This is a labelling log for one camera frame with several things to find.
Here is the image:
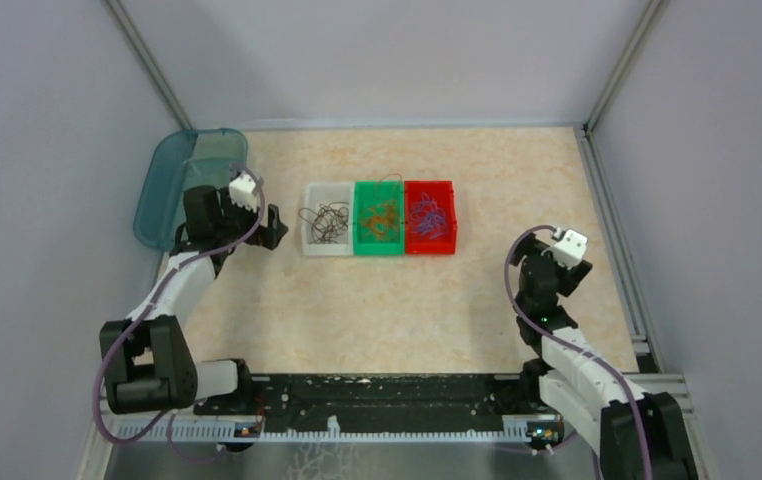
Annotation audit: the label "right aluminium side rail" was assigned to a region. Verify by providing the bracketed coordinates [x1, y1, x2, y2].
[573, 124, 662, 374]

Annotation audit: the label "white plastic bin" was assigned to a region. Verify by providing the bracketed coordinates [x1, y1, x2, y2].
[298, 182, 355, 257]

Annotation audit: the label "blue wires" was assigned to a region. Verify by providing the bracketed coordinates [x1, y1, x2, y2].
[410, 192, 454, 241]

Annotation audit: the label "aluminium frame post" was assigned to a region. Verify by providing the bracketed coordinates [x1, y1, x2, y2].
[102, 0, 193, 130]
[585, 0, 670, 134]

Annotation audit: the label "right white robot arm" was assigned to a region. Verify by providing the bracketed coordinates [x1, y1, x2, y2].
[503, 230, 699, 479]

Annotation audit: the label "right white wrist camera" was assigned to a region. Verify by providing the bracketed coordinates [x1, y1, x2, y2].
[546, 228, 588, 269]

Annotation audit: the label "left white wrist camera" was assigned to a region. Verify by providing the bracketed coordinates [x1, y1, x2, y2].
[228, 169, 264, 213]

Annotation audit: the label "red plastic bin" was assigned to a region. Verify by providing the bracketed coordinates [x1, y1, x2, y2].
[404, 180, 458, 255]

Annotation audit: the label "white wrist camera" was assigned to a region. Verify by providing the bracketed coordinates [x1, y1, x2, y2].
[228, 169, 264, 213]
[546, 228, 588, 269]

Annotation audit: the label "green plastic bin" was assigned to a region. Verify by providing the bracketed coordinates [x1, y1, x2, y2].
[352, 181, 405, 256]

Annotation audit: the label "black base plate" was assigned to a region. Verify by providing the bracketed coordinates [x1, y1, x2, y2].
[193, 374, 561, 436]

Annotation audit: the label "orange wire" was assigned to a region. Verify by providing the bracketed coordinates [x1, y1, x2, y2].
[359, 173, 403, 243]

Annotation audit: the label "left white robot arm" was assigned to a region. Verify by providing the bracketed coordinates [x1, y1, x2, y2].
[98, 185, 289, 414]

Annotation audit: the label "right aluminium frame post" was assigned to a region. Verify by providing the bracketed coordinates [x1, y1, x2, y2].
[585, 0, 670, 134]

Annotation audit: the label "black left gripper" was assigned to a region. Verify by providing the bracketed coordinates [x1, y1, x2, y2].
[215, 186, 288, 249]

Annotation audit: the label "teal translucent plastic tray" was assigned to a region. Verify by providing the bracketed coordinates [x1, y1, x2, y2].
[133, 128, 248, 252]

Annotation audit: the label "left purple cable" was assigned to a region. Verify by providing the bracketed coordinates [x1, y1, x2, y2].
[91, 162, 266, 464]

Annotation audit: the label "brown wire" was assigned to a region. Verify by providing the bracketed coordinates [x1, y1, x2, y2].
[298, 201, 352, 245]

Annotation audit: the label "left aluminium frame post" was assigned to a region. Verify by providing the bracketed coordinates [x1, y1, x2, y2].
[102, 0, 193, 130]

